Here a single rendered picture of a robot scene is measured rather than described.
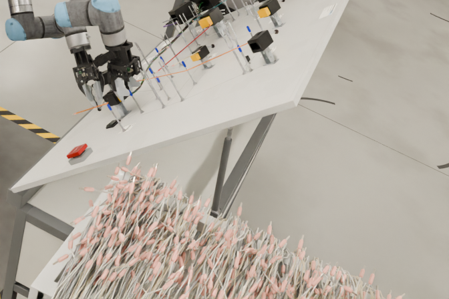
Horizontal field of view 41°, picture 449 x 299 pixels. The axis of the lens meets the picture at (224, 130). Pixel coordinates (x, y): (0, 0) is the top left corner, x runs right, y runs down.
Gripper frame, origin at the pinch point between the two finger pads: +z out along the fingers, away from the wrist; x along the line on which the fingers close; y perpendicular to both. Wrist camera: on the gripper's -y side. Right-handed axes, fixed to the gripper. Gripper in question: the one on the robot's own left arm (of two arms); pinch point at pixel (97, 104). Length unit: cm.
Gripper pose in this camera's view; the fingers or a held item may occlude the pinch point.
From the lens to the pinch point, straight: 213.6
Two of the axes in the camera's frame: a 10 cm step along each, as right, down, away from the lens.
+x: 9.7, -2.6, 0.3
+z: 2.5, 9.6, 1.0
